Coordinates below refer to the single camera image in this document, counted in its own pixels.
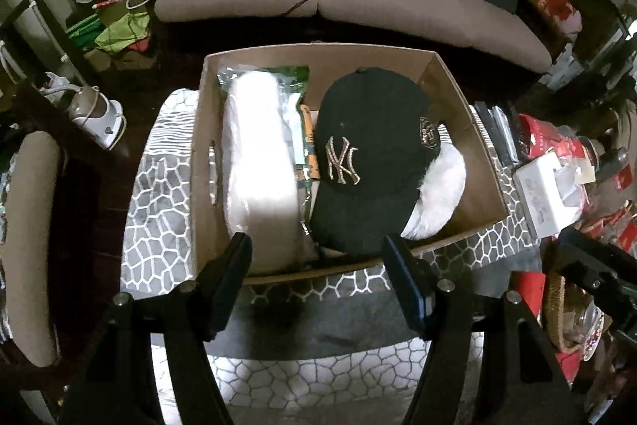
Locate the white furry slipper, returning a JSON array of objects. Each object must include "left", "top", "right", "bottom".
[{"left": 401, "top": 142, "right": 467, "bottom": 241}]

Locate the white item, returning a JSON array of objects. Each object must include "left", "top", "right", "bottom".
[{"left": 218, "top": 66, "right": 305, "bottom": 276}]

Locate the black NY baseball cap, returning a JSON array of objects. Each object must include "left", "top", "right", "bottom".
[{"left": 310, "top": 68, "right": 440, "bottom": 257}]

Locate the clear green-edged plastic bag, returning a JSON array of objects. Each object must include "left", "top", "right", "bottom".
[{"left": 217, "top": 65, "right": 320, "bottom": 236}]

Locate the orange printed cloth bag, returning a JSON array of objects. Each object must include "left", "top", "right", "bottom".
[{"left": 299, "top": 104, "right": 320, "bottom": 180}]

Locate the grey patterned table mat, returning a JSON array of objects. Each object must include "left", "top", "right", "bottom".
[{"left": 119, "top": 85, "right": 544, "bottom": 425}]

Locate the woven wicker basket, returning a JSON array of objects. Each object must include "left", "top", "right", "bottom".
[{"left": 543, "top": 273, "right": 606, "bottom": 361}]

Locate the brown cardboard box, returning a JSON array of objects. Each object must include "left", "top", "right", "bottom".
[{"left": 190, "top": 43, "right": 508, "bottom": 284}]

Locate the white tissue box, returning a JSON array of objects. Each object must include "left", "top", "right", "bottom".
[{"left": 513, "top": 151, "right": 586, "bottom": 238}]

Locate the white garment steamer base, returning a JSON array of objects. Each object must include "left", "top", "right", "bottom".
[{"left": 40, "top": 71, "right": 127, "bottom": 150}]

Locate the green shopping bag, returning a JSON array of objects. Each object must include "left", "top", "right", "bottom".
[{"left": 95, "top": 12, "right": 150, "bottom": 54}]

